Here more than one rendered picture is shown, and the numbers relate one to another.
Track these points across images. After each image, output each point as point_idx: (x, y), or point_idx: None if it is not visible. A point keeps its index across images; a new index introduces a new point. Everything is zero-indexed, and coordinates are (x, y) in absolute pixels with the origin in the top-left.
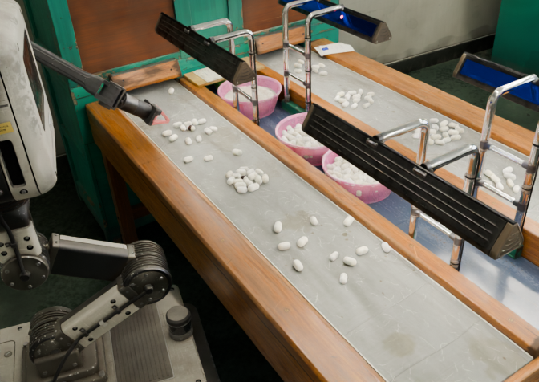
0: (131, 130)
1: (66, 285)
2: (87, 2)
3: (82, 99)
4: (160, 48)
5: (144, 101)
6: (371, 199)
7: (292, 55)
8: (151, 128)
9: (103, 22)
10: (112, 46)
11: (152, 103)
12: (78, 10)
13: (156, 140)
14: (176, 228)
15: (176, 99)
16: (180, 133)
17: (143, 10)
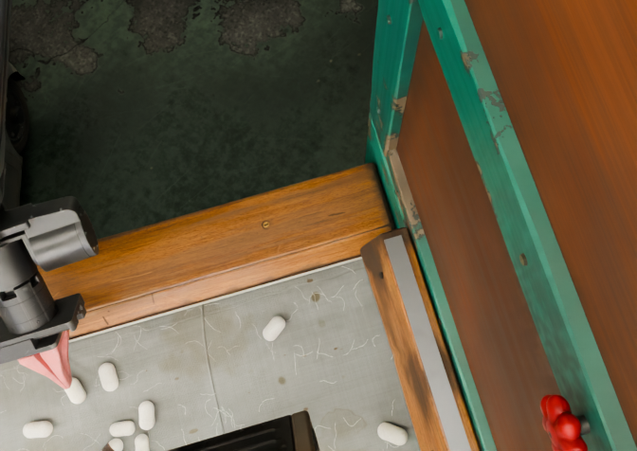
0: (146, 279)
1: (286, 167)
2: (451, 116)
3: (375, 153)
4: (498, 435)
5: (65, 318)
6: None
7: None
8: (177, 337)
9: (452, 195)
10: (444, 240)
11: (29, 340)
12: (431, 80)
13: (101, 342)
14: None
15: (341, 443)
16: (107, 416)
17: (522, 385)
